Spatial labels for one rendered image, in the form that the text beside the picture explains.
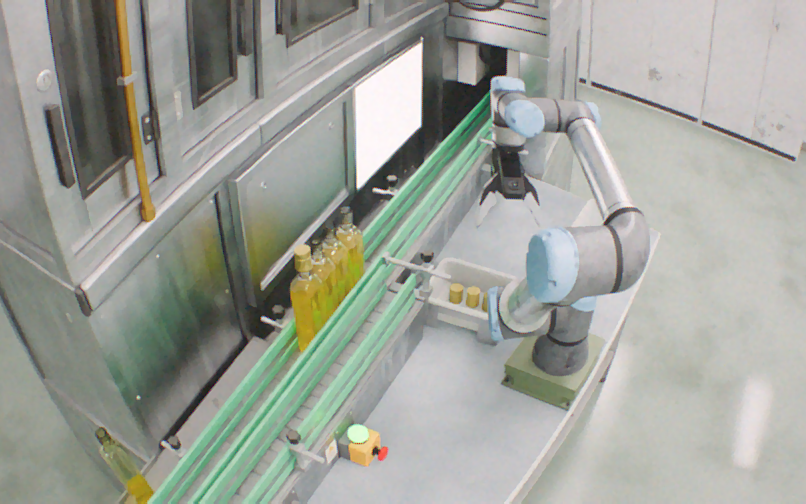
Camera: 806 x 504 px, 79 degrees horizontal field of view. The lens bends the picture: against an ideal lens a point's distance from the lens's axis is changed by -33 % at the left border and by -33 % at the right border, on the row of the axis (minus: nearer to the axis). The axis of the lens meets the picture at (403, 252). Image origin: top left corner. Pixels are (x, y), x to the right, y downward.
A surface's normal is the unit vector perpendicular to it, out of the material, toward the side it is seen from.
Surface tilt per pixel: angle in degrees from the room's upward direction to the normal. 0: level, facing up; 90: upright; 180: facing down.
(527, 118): 79
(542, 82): 90
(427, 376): 0
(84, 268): 90
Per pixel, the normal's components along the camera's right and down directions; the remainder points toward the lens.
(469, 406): 0.00, -0.78
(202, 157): 0.90, 0.27
